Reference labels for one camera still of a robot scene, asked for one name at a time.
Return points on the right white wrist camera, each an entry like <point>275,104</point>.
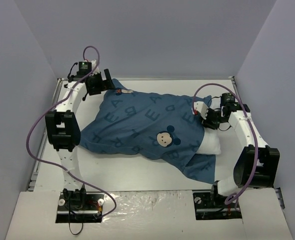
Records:
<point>200,108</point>

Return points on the left aluminium table rail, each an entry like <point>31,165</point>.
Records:
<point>34,175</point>

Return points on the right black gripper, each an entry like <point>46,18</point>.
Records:
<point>208,120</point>

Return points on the aluminium table rail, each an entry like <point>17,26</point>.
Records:
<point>34,175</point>
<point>257,164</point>

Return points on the right aluminium table rail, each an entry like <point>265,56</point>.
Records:
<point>257,164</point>

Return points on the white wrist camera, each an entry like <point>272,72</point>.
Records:
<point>91,66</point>
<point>200,108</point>

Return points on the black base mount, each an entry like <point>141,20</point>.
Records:
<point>80,207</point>
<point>211,208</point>

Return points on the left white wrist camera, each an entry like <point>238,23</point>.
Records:
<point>91,66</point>

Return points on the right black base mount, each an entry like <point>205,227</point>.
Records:
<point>211,208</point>

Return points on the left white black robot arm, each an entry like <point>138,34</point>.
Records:
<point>63,131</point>

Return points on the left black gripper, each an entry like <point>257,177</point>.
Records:
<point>103,81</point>

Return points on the white pillow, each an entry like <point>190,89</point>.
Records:
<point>210,144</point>

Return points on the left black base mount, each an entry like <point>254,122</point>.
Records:
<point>80,207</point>

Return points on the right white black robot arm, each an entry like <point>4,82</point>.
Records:
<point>257,164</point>

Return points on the blue cartoon letter pillowcase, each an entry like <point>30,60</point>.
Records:
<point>156,126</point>

